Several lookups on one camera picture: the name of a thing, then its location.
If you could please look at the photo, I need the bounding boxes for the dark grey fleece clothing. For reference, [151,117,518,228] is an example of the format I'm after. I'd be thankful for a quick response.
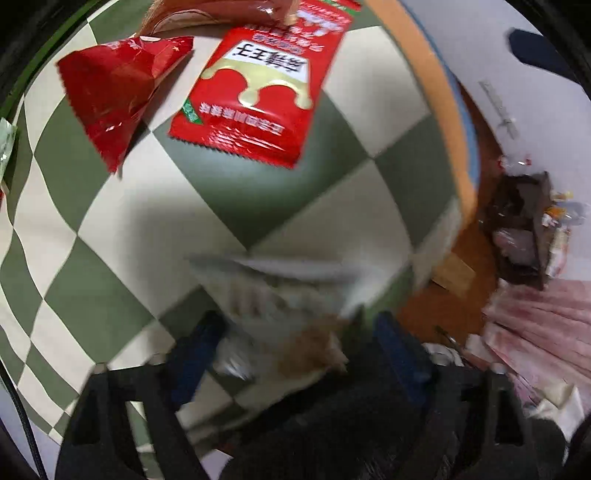
[219,364,571,480]

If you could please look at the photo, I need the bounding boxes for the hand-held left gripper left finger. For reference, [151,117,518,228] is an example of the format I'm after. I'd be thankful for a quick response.
[54,310,228,480]

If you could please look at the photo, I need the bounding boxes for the dark red brown packet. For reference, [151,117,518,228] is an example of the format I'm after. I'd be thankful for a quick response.
[137,0,302,38]

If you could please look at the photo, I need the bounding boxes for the dark wooden shelf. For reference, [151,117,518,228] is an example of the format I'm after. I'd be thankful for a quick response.
[479,172,556,291]

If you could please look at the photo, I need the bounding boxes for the flat cardboard piece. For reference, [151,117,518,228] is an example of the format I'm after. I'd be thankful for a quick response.
[431,254,477,297]

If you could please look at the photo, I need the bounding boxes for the green white checkered mat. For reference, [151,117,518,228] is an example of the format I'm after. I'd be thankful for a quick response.
[0,0,478,446]

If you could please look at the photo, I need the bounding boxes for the blue bedsheet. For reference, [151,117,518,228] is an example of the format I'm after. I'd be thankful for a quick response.
[401,0,482,190]

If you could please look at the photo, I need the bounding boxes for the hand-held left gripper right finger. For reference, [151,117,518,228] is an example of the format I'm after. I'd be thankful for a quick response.
[373,310,542,480]

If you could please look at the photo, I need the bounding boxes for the white cookie packet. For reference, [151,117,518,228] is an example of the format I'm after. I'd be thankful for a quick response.
[188,255,366,385]

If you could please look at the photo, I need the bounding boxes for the pink cloth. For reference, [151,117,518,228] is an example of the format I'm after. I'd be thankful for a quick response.
[482,276,591,409]

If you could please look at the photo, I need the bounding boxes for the small red snack packet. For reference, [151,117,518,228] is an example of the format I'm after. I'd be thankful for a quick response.
[57,35,195,175]

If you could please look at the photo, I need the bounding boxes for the black cable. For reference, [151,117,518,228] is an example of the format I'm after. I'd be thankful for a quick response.
[0,362,48,480]

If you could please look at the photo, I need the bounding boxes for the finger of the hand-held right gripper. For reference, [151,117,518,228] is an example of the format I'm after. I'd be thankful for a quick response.
[508,28,572,78]

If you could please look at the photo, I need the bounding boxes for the red packet with gold crown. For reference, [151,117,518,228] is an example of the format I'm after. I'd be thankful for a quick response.
[167,0,363,170]

